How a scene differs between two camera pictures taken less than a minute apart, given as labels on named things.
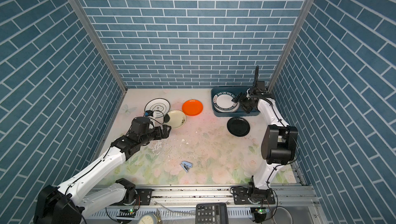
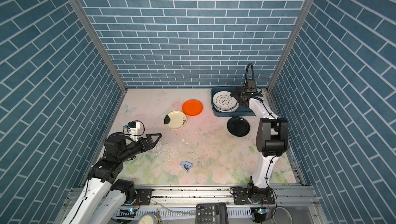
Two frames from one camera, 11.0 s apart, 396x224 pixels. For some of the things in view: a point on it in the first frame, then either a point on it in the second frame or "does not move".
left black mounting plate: x=145 y=194 does not move
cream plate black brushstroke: x=177 y=119 does not move
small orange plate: x=192 y=107 does not move
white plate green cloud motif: x=160 y=107 -> x=223 y=99
